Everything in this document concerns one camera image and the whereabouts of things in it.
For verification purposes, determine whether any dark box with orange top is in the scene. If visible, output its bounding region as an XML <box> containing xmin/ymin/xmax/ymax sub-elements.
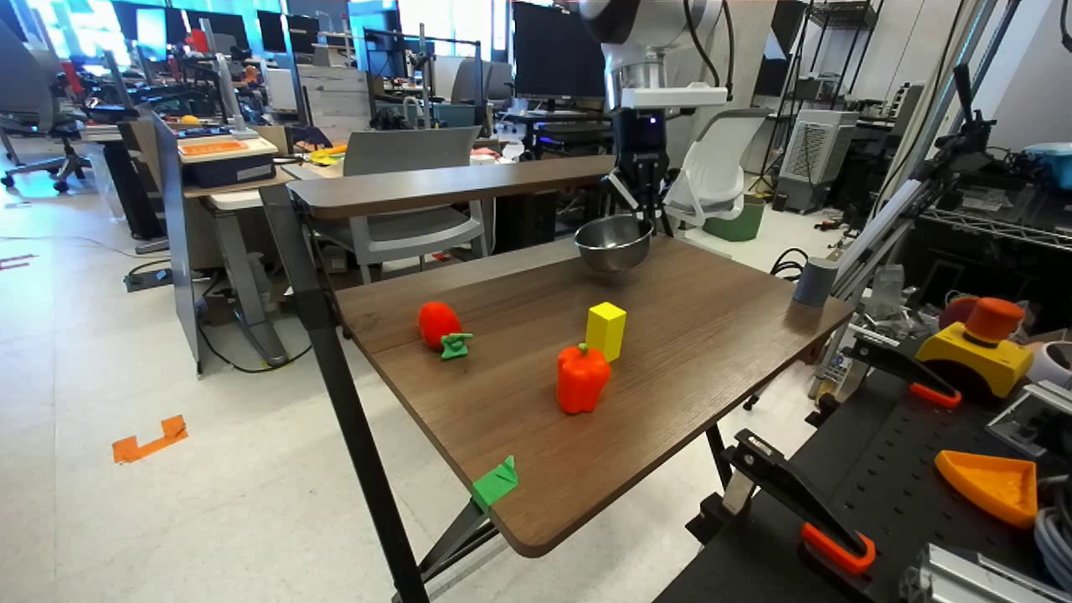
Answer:
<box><xmin>173</xmin><ymin>131</ymin><xmax>280</xmax><ymax>190</ymax></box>

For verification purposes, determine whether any black floor cable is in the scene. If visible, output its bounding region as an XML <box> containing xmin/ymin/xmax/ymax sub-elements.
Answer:
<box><xmin>199</xmin><ymin>281</ymin><xmax>318</xmax><ymax>377</ymax></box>

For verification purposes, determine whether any gray desk partition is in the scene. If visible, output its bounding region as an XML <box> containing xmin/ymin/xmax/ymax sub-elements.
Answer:
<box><xmin>146</xmin><ymin>112</ymin><xmax>295</xmax><ymax>377</ymax></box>

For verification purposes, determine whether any red toy tomato green stem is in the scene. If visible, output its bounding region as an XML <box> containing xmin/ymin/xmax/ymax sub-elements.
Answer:
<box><xmin>414</xmin><ymin>298</ymin><xmax>477</xmax><ymax>366</ymax></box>

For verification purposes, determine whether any large black clamp orange handle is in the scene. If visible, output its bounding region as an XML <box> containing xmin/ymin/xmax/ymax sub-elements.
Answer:
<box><xmin>724</xmin><ymin>430</ymin><xmax>880</xmax><ymax>584</ymax></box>

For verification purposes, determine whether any silver metal bowl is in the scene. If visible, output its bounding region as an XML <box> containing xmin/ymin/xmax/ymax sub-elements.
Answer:
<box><xmin>574</xmin><ymin>212</ymin><xmax>660</xmax><ymax>281</ymax></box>

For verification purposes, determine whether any orange toy bell pepper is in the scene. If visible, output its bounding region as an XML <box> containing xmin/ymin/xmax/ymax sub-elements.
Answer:
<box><xmin>554</xmin><ymin>342</ymin><xmax>615</xmax><ymax>420</ymax></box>

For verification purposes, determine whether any yellow toy block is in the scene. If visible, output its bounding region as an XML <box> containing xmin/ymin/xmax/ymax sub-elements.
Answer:
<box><xmin>583</xmin><ymin>298</ymin><xmax>629</xmax><ymax>366</ymax></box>

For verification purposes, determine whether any silver aluminium rail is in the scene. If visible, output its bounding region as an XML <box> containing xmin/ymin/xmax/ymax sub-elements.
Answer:
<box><xmin>832</xmin><ymin>174</ymin><xmax>931</xmax><ymax>305</ymax></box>

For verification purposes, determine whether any gray cable bundle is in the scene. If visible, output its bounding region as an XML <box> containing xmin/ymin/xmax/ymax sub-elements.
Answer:
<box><xmin>1032</xmin><ymin>507</ymin><xmax>1072</xmax><ymax>595</ymax></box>

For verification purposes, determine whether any black rolling office chair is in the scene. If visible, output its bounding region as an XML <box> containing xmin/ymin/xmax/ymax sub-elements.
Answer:
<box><xmin>0</xmin><ymin>28</ymin><xmax>94</xmax><ymax>194</ymax></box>

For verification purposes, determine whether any green tape piece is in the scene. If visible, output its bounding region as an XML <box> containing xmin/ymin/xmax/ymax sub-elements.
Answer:
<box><xmin>470</xmin><ymin>452</ymin><xmax>523</xmax><ymax>516</ymax></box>

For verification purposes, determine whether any yellow emergency stop button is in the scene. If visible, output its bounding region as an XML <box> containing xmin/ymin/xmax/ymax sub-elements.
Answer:
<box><xmin>913</xmin><ymin>295</ymin><xmax>1040</xmax><ymax>403</ymax></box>

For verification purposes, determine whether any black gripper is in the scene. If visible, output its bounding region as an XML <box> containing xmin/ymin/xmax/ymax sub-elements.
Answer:
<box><xmin>612</xmin><ymin>103</ymin><xmax>674</xmax><ymax>236</ymax></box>

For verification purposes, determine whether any long wooden desk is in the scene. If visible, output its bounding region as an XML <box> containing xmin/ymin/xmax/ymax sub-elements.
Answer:
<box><xmin>284</xmin><ymin>152</ymin><xmax>679</xmax><ymax>284</ymax></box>

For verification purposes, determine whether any gray cylinder cup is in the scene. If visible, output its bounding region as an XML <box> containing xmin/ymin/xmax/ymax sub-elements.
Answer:
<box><xmin>791</xmin><ymin>256</ymin><xmax>842</xmax><ymax>312</ymax></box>

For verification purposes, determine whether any small black clamp orange handle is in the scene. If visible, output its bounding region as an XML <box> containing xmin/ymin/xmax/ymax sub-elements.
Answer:
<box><xmin>842</xmin><ymin>330</ymin><xmax>966</xmax><ymax>412</ymax></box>

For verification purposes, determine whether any black computer monitor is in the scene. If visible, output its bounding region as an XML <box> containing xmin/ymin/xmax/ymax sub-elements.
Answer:
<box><xmin>508</xmin><ymin>0</ymin><xmax>612</xmax><ymax>103</ymax></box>

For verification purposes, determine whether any black perforated board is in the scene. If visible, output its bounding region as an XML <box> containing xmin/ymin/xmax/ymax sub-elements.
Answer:
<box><xmin>653</xmin><ymin>366</ymin><xmax>1072</xmax><ymax>603</ymax></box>

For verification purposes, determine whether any white shell chair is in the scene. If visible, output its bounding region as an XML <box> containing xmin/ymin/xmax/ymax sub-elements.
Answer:
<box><xmin>660</xmin><ymin>107</ymin><xmax>777</xmax><ymax>236</ymax></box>

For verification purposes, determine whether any orange triangular plastic piece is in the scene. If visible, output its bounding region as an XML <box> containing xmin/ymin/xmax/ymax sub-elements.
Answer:
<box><xmin>931</xmin><ymin>447</ymin><xmax>1042</xmax><ymax>530</ymax></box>

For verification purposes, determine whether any black shelf rack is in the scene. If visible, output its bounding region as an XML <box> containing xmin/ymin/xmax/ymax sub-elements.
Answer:
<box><xmin>767</xmin><ymin>0</ymin><xmax>888</xmax><ymax>214</ymax></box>

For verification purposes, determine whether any black table leg frame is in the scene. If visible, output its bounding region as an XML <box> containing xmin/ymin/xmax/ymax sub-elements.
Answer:
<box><xmin>260</xmin><ymin>182</ymin><xmax>505</xmax><ymax>603</ymax></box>

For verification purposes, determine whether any orange floor bracket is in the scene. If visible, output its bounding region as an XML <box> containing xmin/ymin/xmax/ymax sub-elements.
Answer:
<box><xmin>110</xmin><ymin>412</ymin><xmax>191</xmax><ymax>466</ymax></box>

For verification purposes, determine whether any gray office chair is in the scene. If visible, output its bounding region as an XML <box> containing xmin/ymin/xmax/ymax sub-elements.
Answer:
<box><xmin>314</xmin><ymin>123</ymin><xmax>494</xmax><ymax>284</ymax></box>

